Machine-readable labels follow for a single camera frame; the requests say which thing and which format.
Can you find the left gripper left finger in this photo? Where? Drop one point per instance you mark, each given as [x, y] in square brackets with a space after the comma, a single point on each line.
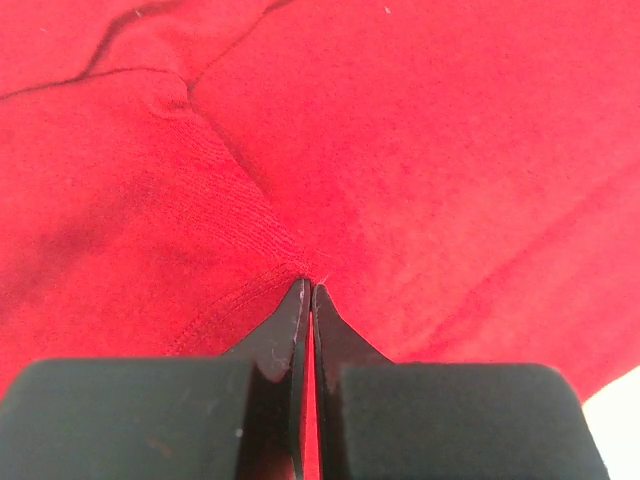
[238, 415]

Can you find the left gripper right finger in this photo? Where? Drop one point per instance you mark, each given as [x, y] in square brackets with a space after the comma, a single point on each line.
[378, 419]

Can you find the red t shirt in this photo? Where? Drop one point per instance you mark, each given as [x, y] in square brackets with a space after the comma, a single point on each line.
[461, 176]

